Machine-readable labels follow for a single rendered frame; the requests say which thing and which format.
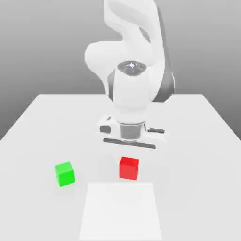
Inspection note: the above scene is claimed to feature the small red cube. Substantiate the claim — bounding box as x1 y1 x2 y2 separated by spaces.
119 156 140 181

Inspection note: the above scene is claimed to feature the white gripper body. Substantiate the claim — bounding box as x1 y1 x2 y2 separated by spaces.
97 131 167 153

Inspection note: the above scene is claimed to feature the small green cube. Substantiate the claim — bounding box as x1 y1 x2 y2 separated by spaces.
54 161 76 187

